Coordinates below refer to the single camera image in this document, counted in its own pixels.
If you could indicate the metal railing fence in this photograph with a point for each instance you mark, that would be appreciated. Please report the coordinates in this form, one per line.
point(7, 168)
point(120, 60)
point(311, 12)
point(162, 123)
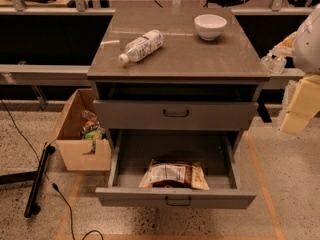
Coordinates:
point(47, 45)

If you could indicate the closed upper grey drawer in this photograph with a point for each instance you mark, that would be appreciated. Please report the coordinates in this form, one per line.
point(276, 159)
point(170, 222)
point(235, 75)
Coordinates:
point(165, 115)

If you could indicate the snack packages in box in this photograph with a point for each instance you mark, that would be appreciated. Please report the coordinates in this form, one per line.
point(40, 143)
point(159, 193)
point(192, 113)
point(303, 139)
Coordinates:
point(91, 130)

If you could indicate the brown chip bag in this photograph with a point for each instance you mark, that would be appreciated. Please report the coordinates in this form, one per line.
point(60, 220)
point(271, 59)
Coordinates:
point(174, 174)

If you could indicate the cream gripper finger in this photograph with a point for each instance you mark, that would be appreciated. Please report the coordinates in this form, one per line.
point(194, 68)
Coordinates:
point(303, 106)
point(285, 47)

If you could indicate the left clear pump bottle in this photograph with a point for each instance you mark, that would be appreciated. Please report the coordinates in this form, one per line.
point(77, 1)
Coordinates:
point(267, 61)

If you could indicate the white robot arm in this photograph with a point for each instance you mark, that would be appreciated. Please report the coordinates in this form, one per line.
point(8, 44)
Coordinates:
point(303, 46)

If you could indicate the black stand leg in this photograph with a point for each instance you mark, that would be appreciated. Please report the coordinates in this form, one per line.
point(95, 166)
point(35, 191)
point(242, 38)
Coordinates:
point(32, 207)

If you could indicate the clear plastic water bottle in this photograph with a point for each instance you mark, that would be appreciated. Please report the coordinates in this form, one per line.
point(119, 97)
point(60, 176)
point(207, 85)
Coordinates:
point(141, 47)

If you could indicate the white ceramic bowl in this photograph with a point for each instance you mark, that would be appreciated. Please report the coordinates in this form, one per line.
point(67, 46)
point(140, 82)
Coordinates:
point(209, 26)

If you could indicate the open lower grey drawer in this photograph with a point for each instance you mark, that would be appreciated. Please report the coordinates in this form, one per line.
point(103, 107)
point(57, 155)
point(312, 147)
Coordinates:
point(134, 151)

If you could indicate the open cardboard box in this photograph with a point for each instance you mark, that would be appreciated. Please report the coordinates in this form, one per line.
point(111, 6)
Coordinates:
point(79, 153)

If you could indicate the grey drawer cabinet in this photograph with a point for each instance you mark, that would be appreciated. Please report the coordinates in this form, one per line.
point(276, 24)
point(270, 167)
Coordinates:
point(185, 68)

